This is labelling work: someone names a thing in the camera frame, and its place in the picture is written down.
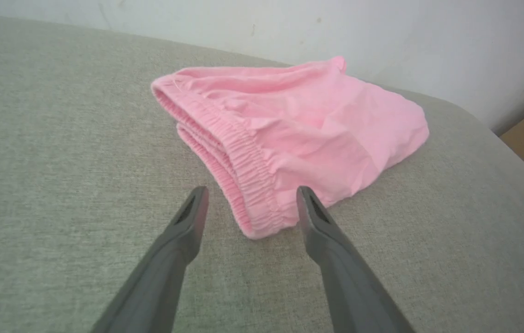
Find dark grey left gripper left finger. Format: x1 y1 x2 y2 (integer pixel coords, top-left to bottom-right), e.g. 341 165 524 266
91 186 210 333

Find pink garment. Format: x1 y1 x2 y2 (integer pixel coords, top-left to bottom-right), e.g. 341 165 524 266
151 56 430 240

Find grey fabric sofa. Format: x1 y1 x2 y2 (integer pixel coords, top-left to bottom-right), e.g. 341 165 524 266
0 12 524 333

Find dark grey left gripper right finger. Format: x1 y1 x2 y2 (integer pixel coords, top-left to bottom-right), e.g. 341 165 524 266
296 186 416 333

